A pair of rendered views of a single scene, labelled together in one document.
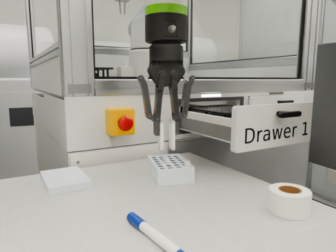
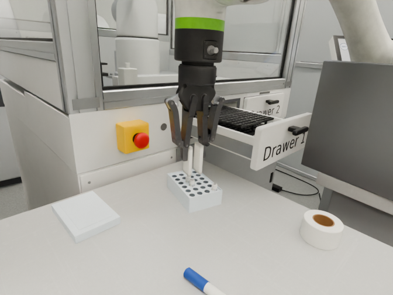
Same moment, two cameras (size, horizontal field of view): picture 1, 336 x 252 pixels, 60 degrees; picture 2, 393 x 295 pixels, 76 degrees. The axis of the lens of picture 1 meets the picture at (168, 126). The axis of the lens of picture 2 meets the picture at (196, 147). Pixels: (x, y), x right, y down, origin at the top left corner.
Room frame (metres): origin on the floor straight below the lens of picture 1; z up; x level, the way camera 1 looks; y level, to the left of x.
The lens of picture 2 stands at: (0.16, 0.13, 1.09)
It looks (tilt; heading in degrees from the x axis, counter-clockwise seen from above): 21 degrees down; 345
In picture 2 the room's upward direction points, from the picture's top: 3 degrees clockwise
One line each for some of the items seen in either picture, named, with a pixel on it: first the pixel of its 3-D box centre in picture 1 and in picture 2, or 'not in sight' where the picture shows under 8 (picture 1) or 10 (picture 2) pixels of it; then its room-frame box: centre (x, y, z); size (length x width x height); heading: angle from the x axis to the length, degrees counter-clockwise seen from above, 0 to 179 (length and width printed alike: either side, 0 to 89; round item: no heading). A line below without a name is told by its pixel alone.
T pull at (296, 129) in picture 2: (285, 113); (296, 129); (0.72, -0.29, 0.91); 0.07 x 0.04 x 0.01; 120
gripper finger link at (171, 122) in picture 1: (172, 134); (198, 157); (0.66, -0.01, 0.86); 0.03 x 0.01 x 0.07; 14
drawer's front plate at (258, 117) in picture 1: (276, 125); (285, 138); (0.74, -0.28, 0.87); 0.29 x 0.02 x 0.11; 120
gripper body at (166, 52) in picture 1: (166, 65); (196, 87); (0.66, 0.00, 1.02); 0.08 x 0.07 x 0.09; 104
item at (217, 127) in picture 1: (222, 119); (226, 124); (0.92, -0.18, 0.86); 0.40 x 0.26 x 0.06; 30
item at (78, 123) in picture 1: (156, 104); (147, 95); (1.41, 0.05, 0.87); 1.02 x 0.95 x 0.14; 120
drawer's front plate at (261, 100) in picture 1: (277, 109); (264, 107); (1.12, -0.42, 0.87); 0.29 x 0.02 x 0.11; 120
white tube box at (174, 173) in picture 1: (169, 168); (193, 188); (0.67, 0.00, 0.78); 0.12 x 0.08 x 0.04; 14
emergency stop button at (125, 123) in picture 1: (125, 123); (140, 140); (0.76, 0.11, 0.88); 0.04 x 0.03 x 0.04; 120
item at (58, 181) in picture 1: (64, 178); (85, 213); (0.63, 0.23, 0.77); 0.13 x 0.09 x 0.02; 30
